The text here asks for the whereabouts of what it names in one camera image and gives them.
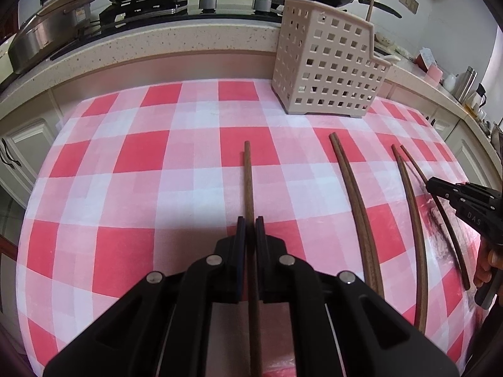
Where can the brown silver rice cooker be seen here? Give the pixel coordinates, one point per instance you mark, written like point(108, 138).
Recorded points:
point(47, 31)

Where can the paper packet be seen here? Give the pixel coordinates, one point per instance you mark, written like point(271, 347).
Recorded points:
point(424, 57)

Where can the white perforated utensil basket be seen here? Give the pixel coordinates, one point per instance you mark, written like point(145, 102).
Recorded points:
point(326, 66)

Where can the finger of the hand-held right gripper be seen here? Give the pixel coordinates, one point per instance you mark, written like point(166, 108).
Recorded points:
point(448, 190)
point(483, 193)

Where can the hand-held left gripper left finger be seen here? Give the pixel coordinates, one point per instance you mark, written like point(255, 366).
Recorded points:
point(240, 243)

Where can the brown wooden chopstick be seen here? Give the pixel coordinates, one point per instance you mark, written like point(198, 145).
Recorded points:
point(414, 224)
point(351, 188)
point(248, 180)
point(369, 227)
point(370, 8)
point(444, 212)

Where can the small patterned bowl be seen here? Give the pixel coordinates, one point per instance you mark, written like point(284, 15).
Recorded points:
point(383, 40)

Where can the small white bottle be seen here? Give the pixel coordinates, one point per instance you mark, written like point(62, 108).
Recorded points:
point(450, 83)

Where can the pink cup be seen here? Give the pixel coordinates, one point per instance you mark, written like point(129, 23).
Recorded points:
point(434, 74)

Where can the person's right hand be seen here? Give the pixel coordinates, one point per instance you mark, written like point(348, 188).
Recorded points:
point(491, 260)

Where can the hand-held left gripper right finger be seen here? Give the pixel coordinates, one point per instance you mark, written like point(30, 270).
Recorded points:
point(260, 243)

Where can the steel thermos flask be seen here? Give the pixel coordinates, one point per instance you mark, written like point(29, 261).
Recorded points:
point(467, 84)

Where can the red white checkered tablecloth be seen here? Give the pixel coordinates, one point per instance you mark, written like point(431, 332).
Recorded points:
point(137, 204)

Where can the black glass gas stove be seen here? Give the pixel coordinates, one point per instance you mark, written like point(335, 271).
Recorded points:
point(157, 8)

